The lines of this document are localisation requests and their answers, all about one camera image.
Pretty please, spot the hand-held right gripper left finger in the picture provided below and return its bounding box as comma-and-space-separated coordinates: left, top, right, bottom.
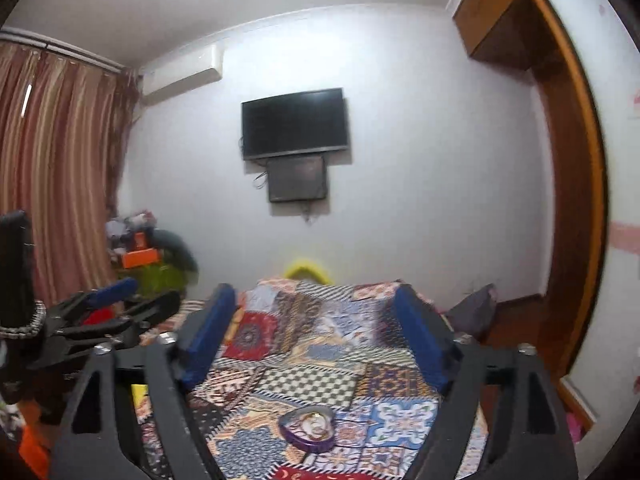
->
50, 282, 236, 480

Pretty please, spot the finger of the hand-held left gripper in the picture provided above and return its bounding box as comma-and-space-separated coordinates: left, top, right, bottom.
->
46, 277, 139, 324
59, 290, 182, 350

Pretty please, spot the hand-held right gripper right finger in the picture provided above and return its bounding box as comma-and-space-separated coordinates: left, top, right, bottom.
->
392, 284, 578, 480

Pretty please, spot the purple heart-shaped tin box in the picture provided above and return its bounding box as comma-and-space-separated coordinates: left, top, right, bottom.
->
278, 405, 335, 454

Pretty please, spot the black jewelry stand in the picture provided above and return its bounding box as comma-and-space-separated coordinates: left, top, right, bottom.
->
0, 210, 35, 343

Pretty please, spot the green cloth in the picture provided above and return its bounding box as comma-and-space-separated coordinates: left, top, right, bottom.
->
117, 262, 187, 302

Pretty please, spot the red object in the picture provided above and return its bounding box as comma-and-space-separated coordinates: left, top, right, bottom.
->
82, 307, 114, 327

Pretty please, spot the orange box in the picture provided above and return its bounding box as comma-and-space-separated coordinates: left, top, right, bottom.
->
121, 247, 162, 269

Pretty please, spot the dark grey bag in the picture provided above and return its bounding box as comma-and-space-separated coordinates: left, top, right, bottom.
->
444, 283, 499, 339

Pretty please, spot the dark round bag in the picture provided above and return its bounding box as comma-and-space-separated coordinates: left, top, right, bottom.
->
154, 229, 199, 287

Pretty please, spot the pile of household clutter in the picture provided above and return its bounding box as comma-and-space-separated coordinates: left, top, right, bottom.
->
104, 209, 159, 256

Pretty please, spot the patchwork printed blanket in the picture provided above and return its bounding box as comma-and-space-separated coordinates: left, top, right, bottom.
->
132, 275, 489, 480

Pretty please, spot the yellow plastic object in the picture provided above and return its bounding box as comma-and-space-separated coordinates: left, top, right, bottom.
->
284, 258, 329, 281

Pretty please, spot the striped brown curtain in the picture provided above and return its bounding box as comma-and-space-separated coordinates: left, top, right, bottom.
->
0, 40, 139, 311

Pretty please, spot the white air conditioner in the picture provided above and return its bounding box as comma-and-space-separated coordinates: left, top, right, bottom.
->
139, 42, 224, 106

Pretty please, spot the pink band sticker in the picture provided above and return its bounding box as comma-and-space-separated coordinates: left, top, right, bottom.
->
611, 219, 640, 252

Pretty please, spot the white sliding wardrobe door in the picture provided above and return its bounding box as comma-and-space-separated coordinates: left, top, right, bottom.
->
542, 0, 640, 461

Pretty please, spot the wooden overhead cabinet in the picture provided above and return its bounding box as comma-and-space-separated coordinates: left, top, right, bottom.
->
452, 0, 552, 69

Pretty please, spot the silver beaded bracelet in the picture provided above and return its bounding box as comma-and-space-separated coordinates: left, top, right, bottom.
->
0, 300, 47, 339

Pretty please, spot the small black wall monitor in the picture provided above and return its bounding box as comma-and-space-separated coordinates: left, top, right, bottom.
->
266, 155, 330, 204

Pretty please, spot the wooden door frame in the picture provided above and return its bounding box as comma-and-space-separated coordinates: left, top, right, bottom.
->
525, 0, 609, 432

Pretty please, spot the black wall television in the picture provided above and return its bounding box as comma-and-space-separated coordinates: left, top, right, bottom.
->
241, 87, 350, 162

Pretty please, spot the white curtain rail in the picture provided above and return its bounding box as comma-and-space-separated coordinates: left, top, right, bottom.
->
0, 29, 142, 74

